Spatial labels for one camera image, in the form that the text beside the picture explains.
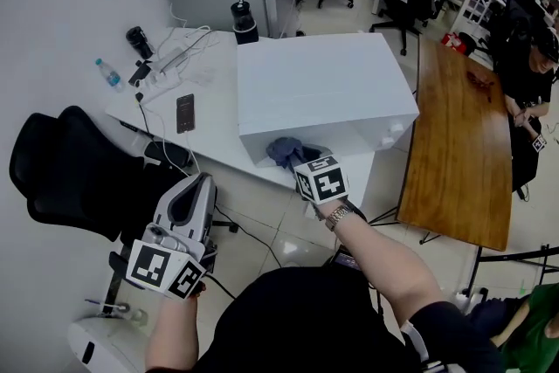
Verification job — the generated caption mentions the person's left forearm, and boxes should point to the person's left forearm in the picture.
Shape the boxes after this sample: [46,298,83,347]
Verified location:
[144,294,203,373]

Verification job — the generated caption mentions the white tangled cables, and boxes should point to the white tangled cables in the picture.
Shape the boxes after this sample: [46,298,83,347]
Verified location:
[155,3,222,59]

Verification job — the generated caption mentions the black metal stand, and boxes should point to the black metal stand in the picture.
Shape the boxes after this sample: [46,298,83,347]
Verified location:
[461,243,559,299]

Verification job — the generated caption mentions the person's right forearm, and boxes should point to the person's right forearm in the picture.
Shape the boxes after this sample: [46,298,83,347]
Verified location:
[312,203,447,316]

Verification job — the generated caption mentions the grey power strip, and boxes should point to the grey power strip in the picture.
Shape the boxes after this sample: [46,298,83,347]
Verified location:
[149,47,185,73]

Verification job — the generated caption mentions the black floor cable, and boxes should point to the black floor cable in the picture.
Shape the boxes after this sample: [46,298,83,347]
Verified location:
[212,204,286,268]

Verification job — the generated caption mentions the white folding rack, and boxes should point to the white folding rack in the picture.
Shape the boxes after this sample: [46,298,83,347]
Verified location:
[458,0,501,30]

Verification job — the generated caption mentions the black recorder box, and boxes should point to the black recorder box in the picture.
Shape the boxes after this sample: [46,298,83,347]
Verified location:
[330,245,364,273]

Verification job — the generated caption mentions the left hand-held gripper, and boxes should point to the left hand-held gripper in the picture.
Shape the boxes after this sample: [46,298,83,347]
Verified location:
[125,172,218,300]

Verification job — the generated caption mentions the clear plastic water bottle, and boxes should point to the clear plastic water bottle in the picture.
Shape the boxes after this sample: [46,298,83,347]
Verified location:
[94,57,126,94]

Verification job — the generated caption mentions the clear plastic bag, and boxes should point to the clear plastic bag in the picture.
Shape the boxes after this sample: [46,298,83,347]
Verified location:
[186,64,220,87]

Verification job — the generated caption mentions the wooden table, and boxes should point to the wooden table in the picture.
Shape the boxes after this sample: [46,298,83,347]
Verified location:
[396,39,514,252]

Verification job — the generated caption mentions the black padded office chair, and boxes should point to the black padded office chair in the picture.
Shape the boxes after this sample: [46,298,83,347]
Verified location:
[8,105,240,315]

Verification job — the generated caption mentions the grey cloth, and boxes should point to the grey cloth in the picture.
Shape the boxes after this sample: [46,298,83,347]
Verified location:
[265,136,307,171]

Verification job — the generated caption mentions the white box appliance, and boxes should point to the white box appliance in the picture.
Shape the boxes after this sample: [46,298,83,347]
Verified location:
[235,32,421,169]

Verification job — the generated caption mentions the black power adapter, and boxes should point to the black power adapter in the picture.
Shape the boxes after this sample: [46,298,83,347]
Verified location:
[128,59,152,88]

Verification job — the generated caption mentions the person's black shirt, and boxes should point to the person's black shirt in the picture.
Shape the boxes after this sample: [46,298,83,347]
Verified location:
[191,265,504,373]

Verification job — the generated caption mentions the white round appliance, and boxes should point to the white round appliance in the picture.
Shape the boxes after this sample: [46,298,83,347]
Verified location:
[66,314,152,373]

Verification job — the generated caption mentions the metal wristwatch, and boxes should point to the metal wristwatch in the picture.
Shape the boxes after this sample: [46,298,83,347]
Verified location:
[324,204,355,232]

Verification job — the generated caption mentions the red white bag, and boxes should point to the red white bag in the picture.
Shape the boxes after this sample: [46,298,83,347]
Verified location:
[440,31,465,54]

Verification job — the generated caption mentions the black smartphone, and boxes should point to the black smartphone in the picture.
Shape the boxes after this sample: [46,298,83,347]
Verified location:
[175,93,197,135]

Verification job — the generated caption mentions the black insulated bottle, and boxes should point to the black insulated bottle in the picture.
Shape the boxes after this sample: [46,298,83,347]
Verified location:
[230,0,260,45]

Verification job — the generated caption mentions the white charging cable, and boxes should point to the white charging cable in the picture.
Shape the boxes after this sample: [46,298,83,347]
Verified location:
[147,106,204,178]

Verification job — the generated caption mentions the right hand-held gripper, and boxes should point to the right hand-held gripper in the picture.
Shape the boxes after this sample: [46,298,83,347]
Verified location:
[281,143,351,207]

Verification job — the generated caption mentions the small black travel mug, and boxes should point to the small black travel mug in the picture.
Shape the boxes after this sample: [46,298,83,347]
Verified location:
[125,25,155,60]

